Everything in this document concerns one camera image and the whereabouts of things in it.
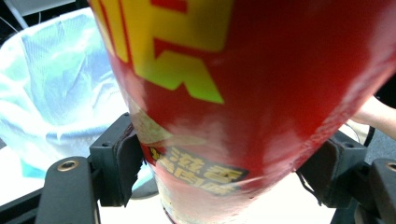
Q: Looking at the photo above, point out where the red chip can yellow lid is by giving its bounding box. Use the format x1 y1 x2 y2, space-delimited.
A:
87 0 396 224

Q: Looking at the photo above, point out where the trash bin with blue bag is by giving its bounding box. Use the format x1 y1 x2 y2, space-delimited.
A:
0 7 157 191

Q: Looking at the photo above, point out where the white metal desk frame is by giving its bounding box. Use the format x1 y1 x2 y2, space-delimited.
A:
0 0 78 31

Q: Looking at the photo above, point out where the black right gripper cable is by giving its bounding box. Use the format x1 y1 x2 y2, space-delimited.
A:
362 124 377 148

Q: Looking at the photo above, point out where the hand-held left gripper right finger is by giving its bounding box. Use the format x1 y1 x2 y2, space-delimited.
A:
294 130 369 210

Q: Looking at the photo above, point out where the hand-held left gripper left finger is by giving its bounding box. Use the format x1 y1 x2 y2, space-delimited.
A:
88 112 146 208

